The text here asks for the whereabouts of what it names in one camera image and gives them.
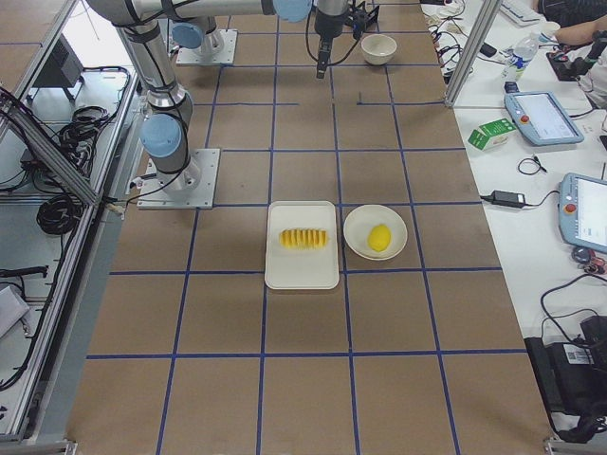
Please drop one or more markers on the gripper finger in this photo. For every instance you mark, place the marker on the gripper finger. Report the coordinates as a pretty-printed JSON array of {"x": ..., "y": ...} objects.
[{"x": 323, "y": 59}]

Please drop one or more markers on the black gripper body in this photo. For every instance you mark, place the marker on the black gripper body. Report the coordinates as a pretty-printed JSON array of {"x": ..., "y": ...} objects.
[{"x": 326, "y": 25}]

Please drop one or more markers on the yellow spiral bread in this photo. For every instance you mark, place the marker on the yellow spiral bread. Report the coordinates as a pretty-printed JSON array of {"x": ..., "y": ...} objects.
[{"x": 303, "y": 238}]

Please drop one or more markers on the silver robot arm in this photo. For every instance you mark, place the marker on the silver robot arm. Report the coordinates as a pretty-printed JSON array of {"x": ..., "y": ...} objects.
[
  {"x": 197, "y": 33},
  {"x": 164, "y": 134}
]

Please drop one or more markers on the person forearm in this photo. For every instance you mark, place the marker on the person forearm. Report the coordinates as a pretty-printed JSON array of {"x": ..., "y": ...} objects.
[{"x": 581, "y": 34}]

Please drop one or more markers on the cream round plate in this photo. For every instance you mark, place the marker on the cream round plate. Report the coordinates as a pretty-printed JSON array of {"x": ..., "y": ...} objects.
[{"x": 359, "y": 222}]

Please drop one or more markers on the cream bowl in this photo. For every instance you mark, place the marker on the cream bowl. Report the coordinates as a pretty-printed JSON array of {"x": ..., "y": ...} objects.
[{"x": 378, "y": 49}]

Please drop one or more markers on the green white carton box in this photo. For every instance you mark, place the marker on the green white carton box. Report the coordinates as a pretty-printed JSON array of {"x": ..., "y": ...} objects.
[{"x": 492, "y": 134}]

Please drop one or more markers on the yellow lemon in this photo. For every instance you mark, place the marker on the yellow lemon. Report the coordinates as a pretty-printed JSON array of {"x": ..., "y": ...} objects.
[{"x": 379, "y": 238}]

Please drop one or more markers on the water bottle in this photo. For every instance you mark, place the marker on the water bottle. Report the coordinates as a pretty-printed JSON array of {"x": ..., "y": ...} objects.
[{"x": 520, "y": 57}]

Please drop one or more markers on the cream rectangular tray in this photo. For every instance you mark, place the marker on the cream rectangular tray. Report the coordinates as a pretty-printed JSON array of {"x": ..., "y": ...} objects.
[{"x": 293, "y": 269}]

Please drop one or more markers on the far blue teach pendant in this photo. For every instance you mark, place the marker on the far blue teach pendant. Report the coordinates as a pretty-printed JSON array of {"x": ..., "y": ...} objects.
[{"x": 541, "y": 119}]

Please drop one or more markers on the blue teach pendant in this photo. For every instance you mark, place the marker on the blue teach pendant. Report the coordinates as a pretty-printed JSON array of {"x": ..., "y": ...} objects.
[
  {"x": 582, "y": 211},
  {"x": 541, "y": 119}
]

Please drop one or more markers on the black power adapter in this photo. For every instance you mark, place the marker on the black power adapter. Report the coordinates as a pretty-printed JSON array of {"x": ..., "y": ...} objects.
[{"x": 508, "y": 199}]

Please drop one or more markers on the near blue teach pendant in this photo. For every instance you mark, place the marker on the near blue teach pendant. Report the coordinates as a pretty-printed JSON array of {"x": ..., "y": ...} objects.
[{"x": 582, "y": 211}]

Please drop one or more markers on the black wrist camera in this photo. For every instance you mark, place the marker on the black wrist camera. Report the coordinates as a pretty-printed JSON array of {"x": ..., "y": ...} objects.
[{"x": 357, "y": 21}]

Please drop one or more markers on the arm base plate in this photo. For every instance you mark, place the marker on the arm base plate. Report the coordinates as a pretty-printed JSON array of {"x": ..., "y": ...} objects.
[
  {"x": 193, "y": 188},
  {"x": 223, "y": 55}
]

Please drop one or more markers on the aluminium frame post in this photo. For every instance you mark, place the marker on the aluminium frame post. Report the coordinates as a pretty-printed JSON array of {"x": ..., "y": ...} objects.
[{"x": 477, "y": 36}]

